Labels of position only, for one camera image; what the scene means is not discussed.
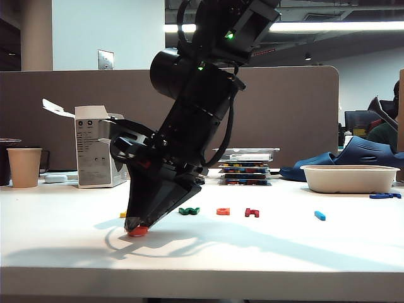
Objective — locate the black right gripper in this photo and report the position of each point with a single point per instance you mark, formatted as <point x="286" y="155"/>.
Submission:
<point x="176" y="161"/>

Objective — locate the orange letter c magnet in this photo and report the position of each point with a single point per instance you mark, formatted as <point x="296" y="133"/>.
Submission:
<point x="139" y="232"/>

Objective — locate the orange letter a magnet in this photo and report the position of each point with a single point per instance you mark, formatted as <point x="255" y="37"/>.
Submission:
<point x="224" y="212"/>

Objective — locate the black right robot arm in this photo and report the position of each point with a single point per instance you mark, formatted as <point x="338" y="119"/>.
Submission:
<point x="202" y="94"/>

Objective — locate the green letter w magnet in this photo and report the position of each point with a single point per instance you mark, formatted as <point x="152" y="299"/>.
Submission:
<point x="189" y="211"/>

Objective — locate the yellow letter j magnet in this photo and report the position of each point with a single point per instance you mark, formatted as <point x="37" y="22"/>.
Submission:
<point x="123" y="215"/>

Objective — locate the letter magnet card sheet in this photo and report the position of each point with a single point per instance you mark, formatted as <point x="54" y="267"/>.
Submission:
<point x="244" y="170"/>
<point x="244" y="164"/>
<point x="244" y="182"/>
<point x="244" y="176"/>

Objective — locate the dark red letter h magnet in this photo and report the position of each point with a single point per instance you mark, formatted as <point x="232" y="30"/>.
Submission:
<point x="252" y="214"/>

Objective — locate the light blue letter l magnet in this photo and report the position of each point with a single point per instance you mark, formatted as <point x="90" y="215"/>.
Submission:
<point x="320" y="216"/>

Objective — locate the dark blue hooked letter magnet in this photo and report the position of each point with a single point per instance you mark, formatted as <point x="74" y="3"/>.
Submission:
<point x="380" y="196"/>

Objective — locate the dark blue letter m magnet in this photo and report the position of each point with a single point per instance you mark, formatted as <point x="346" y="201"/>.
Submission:
<point x="396" y="195"/>

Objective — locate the white face mask box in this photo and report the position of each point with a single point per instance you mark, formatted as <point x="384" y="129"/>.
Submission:
<point x="90" y="158"/>

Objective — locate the small white case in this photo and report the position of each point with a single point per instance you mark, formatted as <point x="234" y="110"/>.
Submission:
<point x="56" y="178"/>

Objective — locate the white black labelled marker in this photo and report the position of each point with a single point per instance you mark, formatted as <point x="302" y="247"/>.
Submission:
<point x="252" y="157"/>

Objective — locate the clear plastic box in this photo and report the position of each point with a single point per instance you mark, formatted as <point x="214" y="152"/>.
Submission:
<point x="252" y="151"/>

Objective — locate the brown paper cup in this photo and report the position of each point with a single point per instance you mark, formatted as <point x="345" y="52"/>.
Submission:
<point x="24" y="167"/>

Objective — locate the navy blue rubber slipper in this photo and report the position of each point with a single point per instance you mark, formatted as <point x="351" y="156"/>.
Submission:
<point x="369" y="151"/>
<point x="303" y="164"/>

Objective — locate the brown desk partition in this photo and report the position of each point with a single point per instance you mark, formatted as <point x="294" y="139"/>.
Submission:
<point x="284" y="110"/>

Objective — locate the dark round container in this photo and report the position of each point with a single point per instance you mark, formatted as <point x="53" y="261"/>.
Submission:
<point x="3" y="164"/>

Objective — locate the red ceiling sign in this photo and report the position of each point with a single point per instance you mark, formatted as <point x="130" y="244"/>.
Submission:
<point x="265" y="52"/>

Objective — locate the beige pulp tray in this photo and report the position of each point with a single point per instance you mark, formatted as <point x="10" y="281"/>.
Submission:
<point x="347" y="180"/>

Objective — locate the black computer monitor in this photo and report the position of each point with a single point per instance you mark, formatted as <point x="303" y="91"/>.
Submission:
<point x="356" y="121"/>

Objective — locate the person in green shirt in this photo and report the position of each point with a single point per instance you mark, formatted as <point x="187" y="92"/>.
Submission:
<point x="383" y="139"/>

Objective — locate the dark office chair back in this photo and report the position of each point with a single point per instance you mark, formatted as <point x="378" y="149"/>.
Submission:
<point x="378" y="109"/>

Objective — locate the long ceiling light strip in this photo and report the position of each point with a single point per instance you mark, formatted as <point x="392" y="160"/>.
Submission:
<point x="331" y="26"/>

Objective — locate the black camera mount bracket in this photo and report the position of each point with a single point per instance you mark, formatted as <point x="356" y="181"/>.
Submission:
<point x="132" y="126"/>

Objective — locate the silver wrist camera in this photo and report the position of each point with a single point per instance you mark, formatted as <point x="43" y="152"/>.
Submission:
<point x="104" y="131"/>

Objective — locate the metal wall plate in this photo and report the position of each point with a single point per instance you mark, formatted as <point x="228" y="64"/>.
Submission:
<point x="106" y="59"/>

